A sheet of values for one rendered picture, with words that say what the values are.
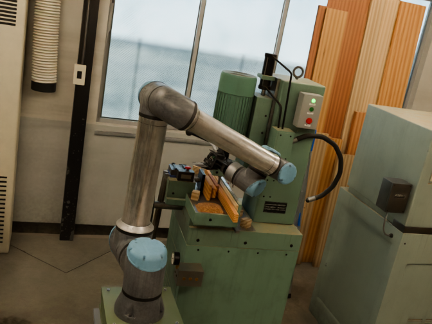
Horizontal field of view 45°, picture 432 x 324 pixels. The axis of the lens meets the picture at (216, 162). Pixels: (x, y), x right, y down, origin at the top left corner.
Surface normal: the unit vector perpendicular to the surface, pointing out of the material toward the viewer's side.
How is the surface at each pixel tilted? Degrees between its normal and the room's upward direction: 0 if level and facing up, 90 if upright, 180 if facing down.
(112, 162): 90
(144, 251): 4
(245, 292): 90
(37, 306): 0
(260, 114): 90
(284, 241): 90
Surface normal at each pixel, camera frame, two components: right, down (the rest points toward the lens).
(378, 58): 0.26, 0.27
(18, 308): 0.18, -0.94
